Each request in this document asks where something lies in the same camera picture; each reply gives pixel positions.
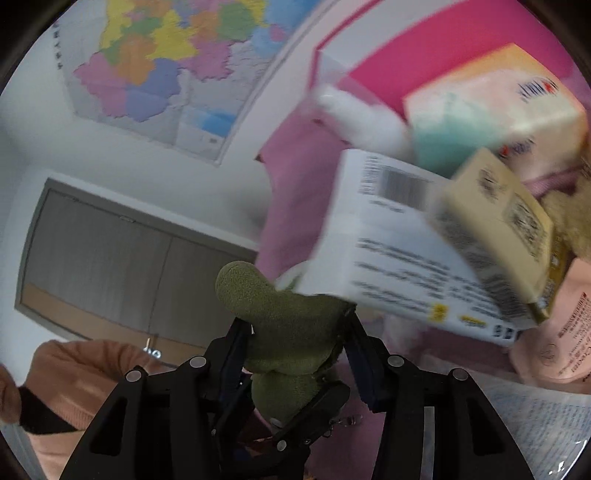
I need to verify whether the person's left hand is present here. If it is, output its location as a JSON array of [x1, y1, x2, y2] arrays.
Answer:
[[0, 364, 22, 426]]

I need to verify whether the pastel tissue pack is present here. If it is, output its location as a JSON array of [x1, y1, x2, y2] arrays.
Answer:
[[404, 43, 588, 178]]

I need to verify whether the beige tissue pack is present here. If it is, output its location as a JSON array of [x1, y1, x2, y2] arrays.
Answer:
[[431, 147, 555, 321]]

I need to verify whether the colourful wall map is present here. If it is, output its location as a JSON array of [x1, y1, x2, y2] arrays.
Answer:
[[50, 0, 324, 163]]

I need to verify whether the pink bed sheet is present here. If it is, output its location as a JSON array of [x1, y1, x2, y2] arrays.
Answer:
[[255, 110, 591, 480]]

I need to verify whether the pink storage box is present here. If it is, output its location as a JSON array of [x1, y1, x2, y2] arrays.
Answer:
[[312, 0, 580, 139]]

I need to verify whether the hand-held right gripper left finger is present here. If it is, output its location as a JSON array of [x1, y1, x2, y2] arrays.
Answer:
[[60, 318, 252, 480]]

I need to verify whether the white barcode box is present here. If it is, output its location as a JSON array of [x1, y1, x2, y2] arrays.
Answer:
[[276, 148, 539, 348]]

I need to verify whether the green plush toy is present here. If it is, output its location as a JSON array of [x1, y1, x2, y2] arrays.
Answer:
[[215, 261, 355, 428]]

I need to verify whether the beige plush bear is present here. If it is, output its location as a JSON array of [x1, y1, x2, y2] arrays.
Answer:
[[539, 175, 591, 260]]

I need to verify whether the light pink packet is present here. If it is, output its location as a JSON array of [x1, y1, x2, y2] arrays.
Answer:
[[509, 257, 591, 381]]

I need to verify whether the printed paper sheet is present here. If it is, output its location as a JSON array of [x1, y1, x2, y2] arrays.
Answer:
[[475, 373, 591, 480]]

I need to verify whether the grey wooden cabinet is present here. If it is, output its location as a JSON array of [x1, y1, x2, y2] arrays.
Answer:
[[15, 178, 260, 357]]

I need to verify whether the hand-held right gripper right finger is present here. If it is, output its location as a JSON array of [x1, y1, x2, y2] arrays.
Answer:
[[344, 316, 536, 480]]

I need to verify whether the white fluffy plush toy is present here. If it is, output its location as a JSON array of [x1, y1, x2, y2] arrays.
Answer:
[[318, 83, 414, 160]]

